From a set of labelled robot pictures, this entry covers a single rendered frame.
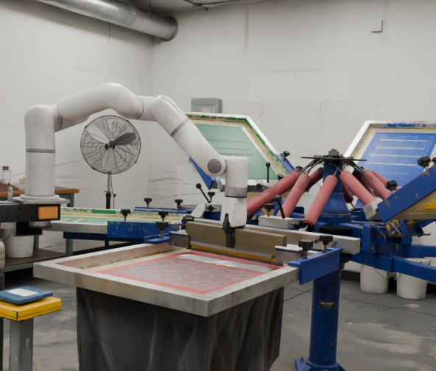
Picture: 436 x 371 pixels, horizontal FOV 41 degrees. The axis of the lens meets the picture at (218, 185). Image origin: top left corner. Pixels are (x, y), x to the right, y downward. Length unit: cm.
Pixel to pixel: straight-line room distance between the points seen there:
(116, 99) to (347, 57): 457
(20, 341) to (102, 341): 30
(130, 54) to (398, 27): 315
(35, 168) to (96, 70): 491
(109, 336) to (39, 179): 60
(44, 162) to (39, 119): 14
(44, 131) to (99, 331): 68
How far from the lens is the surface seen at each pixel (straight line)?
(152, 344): 157
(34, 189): 198
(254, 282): 150
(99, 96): 192
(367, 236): 240
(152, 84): 754
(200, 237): 200
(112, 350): 166
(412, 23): 613
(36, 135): 197
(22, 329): 146
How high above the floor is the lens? 133
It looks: 4 degrees down
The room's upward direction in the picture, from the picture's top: 2 degrees clockwise
